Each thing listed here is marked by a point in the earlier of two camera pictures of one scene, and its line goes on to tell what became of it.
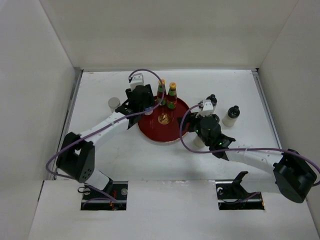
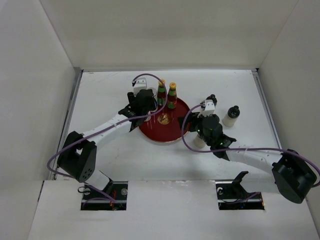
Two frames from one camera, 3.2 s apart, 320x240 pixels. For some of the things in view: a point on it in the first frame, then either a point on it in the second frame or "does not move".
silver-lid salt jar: [113, 103] to [155, 95]
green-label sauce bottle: [159, 92] does not move
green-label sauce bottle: [172, 98] does not move
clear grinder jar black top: [216, 118] does not move
